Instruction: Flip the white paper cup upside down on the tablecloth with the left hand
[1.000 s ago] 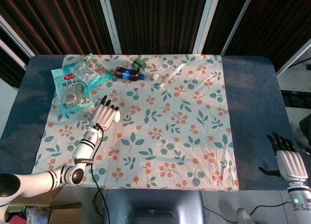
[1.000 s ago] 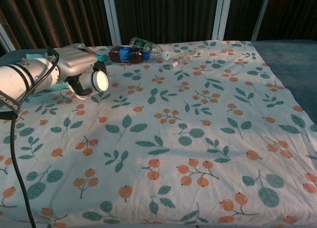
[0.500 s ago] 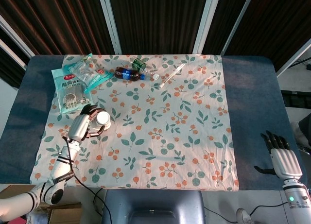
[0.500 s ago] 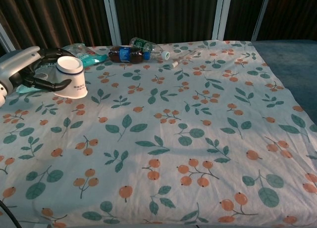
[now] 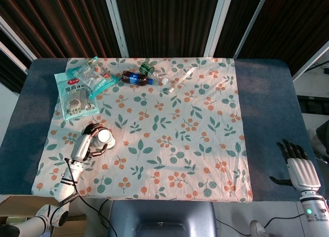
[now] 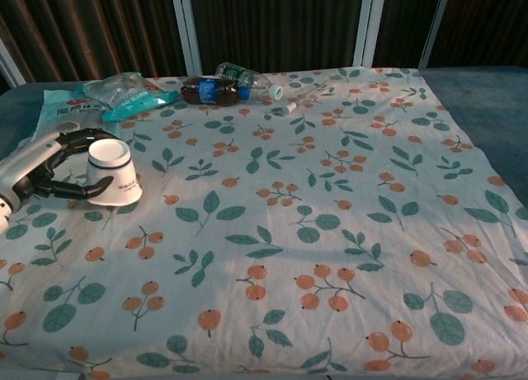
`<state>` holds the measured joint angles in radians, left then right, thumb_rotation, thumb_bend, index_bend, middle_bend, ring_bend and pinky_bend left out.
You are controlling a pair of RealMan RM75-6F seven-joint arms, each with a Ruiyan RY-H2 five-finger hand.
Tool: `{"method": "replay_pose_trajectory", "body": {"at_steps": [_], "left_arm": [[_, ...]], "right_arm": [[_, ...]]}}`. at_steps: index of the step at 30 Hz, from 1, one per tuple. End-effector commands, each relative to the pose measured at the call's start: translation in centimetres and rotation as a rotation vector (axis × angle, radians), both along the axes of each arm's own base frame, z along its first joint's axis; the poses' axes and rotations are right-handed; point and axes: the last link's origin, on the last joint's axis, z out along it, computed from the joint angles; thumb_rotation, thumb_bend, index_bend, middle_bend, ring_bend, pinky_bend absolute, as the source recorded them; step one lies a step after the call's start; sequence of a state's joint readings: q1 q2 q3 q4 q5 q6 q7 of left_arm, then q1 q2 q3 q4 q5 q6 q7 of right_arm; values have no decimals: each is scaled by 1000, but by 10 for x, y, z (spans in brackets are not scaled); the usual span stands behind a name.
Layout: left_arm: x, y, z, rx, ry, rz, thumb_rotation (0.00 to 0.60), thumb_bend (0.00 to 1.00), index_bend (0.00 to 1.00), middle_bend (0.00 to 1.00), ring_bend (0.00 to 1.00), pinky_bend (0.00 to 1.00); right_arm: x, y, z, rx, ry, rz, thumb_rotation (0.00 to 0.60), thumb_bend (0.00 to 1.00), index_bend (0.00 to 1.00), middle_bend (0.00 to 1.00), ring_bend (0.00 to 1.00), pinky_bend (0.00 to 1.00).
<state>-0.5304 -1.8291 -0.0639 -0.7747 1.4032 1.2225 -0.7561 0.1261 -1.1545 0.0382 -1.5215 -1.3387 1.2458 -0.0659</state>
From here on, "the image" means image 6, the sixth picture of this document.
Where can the floral leaf berry tablecloth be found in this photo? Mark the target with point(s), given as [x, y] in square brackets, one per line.
[288, 231]

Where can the dark cola bottle blue label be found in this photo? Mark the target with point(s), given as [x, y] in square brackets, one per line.
[210, 90]

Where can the teal dishcloth package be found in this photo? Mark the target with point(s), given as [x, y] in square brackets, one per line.
[62, 108]

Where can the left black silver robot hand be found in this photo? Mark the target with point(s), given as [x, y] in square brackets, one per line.
[29, 161]

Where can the white paper cup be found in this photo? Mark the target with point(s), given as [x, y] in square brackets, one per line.
[115, 174]

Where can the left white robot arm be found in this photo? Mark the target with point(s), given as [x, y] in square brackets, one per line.
[3, 215]

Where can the clear teal-edged plastic package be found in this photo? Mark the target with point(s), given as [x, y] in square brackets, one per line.
[128, 93]

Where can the clear tube white cap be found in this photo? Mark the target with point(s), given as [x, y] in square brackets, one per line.
[309, 95]

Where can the clear bottle green label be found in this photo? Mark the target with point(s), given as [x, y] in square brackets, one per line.
[237, 74]

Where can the white partition frame post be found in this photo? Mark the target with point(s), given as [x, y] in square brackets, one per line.
[435, 25]
[369, 25]
[187, 25]
[10, 62]

